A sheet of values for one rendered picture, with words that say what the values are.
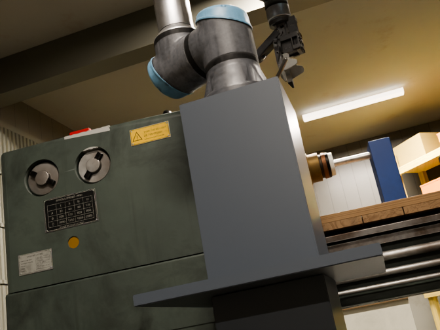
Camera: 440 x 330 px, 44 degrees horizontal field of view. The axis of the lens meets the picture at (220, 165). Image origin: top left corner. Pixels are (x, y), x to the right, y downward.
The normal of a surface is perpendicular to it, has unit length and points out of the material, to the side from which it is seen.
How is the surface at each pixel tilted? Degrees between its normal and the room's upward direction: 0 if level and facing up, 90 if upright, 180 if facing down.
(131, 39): 90
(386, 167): 90
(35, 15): 180
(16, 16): 180
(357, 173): 90
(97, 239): 90
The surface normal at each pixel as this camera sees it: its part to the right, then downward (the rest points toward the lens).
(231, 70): -0.17, -0.55
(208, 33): -0.67, -0.11
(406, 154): -0.92, 0.05
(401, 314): -0.29, -0.25
